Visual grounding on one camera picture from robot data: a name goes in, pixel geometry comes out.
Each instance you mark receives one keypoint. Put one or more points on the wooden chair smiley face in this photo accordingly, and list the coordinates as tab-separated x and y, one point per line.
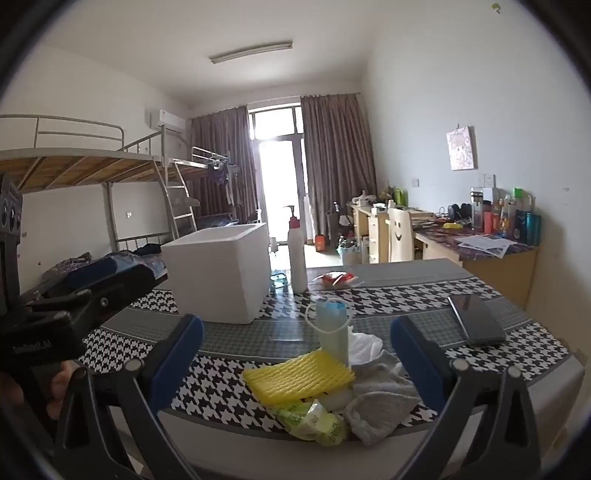
400	235

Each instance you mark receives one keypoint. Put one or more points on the white pump bottle red top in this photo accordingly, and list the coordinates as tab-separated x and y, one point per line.
298	263

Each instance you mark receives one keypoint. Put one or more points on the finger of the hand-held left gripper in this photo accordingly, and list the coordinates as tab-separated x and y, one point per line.
101	272
120	293

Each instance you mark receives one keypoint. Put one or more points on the green wall sticker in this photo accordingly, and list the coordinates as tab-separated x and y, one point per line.
496	7

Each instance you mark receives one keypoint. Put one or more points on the ceiling tube light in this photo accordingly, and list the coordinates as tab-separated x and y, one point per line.
251	51

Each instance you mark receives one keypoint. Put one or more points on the yellow desk item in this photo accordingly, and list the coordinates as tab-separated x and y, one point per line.
452	226

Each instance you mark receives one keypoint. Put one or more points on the white bucket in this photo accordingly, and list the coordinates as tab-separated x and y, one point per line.
348	254

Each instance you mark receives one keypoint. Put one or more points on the houndstooth tablecloth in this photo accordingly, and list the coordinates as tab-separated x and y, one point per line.
258	341

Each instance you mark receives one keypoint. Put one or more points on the orange floor container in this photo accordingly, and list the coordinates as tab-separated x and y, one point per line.
321	243

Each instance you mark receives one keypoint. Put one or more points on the glass balcony door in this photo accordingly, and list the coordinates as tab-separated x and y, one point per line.
277	184

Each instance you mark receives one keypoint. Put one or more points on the black headphones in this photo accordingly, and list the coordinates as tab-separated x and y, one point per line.
457	212

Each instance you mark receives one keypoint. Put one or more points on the white foam box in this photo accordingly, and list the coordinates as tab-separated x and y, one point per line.
207	277

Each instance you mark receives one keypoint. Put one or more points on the blue patterned quilt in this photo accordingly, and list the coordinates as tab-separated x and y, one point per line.
60	267

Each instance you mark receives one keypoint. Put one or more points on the black smartphone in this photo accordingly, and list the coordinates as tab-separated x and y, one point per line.
475	318

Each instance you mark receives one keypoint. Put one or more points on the pink cartoon wall picture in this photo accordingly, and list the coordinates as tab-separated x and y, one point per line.
461	147

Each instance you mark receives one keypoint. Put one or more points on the wooden desk with drawers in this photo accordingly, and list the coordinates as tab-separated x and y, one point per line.
374	235

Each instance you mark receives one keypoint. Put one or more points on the white wall socket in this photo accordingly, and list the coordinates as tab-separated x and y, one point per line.
487	180

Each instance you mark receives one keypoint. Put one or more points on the green tissue packet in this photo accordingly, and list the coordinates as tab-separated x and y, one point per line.
314	422

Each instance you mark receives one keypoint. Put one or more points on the group of toiletry bottles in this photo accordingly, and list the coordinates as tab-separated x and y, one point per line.
508	217

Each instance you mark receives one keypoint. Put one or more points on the hanging dark clothes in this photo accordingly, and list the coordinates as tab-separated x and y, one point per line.
224	177

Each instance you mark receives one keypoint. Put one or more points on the wooden desk patterned top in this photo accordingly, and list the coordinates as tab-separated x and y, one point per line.
498	272

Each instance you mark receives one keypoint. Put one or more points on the person's left hand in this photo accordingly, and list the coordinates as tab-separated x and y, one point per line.
60	387

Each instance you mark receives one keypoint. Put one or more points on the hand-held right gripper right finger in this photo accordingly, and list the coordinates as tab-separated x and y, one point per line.
415	364

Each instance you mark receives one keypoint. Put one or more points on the metal bed ladder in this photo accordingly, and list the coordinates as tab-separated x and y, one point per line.
178	194

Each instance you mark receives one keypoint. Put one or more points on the printed papers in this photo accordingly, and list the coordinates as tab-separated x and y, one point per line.
485	244

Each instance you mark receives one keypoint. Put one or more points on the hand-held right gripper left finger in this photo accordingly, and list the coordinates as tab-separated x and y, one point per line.
180	362

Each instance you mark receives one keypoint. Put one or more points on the grey sock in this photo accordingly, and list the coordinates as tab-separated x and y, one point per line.
376	417
381	374

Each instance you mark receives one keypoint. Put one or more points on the white air conditioner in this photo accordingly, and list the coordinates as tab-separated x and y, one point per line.
167	121

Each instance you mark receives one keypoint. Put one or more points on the red snack packet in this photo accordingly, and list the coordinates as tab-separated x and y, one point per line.
334	278

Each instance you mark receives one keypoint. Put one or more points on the yellow foam net sleeve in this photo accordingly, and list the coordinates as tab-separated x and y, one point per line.
295	376

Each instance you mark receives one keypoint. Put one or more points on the brown curtain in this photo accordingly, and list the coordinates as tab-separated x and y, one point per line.
337	161
217	138

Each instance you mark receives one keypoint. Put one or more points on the metal bunk bed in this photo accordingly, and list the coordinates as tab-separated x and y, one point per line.
69	164
207	159

